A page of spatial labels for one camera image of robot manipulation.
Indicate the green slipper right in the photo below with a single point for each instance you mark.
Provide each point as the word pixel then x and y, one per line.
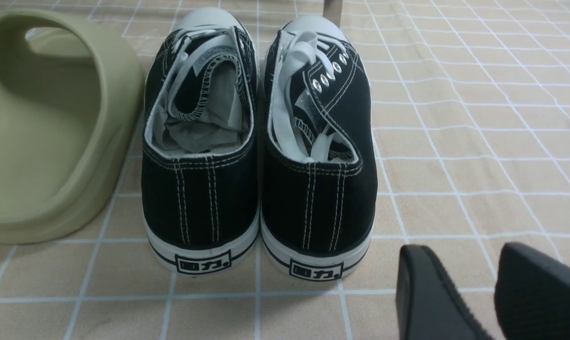
pixel 70 94

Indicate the steel shoe rack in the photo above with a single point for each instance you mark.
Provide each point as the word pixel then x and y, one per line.
pixel 333 11

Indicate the black canvas sneaker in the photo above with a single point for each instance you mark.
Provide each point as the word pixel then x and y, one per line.
pixel 319 187
pixel 199 181

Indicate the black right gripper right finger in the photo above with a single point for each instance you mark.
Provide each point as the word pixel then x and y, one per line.
pixel 532 294

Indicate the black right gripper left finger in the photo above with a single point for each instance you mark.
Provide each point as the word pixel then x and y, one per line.
pixel 428 304

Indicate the black canvas sneaker left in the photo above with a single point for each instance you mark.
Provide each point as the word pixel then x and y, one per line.
pixel 199 181

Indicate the black canvas sneaker right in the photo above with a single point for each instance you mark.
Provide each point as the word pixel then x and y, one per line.
pixel 319 187

